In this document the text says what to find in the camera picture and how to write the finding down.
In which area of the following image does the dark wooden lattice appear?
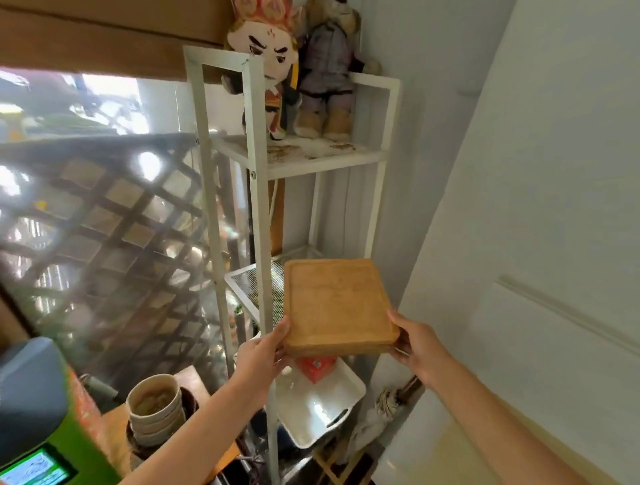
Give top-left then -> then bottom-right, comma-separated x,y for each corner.
0,132 -> 236,400

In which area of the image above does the person's left forearm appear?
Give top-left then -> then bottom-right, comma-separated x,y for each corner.
119,384 -> 266,485

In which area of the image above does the stack of beige bowls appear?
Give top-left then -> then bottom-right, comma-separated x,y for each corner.
125,373 -> 183,449

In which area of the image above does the green machine with screen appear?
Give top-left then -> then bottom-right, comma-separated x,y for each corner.
0,337 -> 123,485

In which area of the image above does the folded beige umbrella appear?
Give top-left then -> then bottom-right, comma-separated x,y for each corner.
345,374 -> 426,466

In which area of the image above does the cartoon face plush doll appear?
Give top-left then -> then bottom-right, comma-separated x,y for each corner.
221,0 -> 303,142

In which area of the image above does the person's left hand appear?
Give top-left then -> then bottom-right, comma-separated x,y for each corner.
233,315 -> 292,401

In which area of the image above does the red box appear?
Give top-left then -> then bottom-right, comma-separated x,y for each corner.
297,355 -> 339,384

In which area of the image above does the white rectangular dish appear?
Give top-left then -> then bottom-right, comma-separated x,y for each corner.
273,357 -> 367,450

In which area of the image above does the white metal shelf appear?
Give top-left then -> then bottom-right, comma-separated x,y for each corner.
182,45 -> 403,485

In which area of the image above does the brown teddy bear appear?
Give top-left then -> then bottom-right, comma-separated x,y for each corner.
293,0 -> 383,143

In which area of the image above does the white door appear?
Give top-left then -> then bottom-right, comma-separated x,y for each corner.
369,0 -> 640,485

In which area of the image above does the person's right hand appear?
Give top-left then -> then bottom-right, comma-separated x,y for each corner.
386,309 -> 454,388

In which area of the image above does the person's right forearm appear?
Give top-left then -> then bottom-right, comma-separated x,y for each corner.
422,359 -> 596,485

